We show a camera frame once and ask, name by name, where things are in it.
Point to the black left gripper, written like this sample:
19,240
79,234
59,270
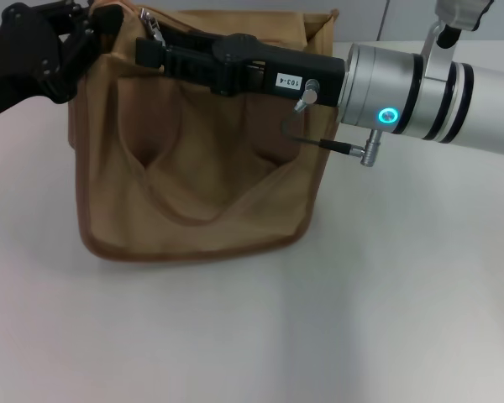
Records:
12,63

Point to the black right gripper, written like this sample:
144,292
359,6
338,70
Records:
269,71

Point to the silver zipper pull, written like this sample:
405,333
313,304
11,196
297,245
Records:
153,27

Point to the khaki canvas food bag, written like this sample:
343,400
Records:
201,193

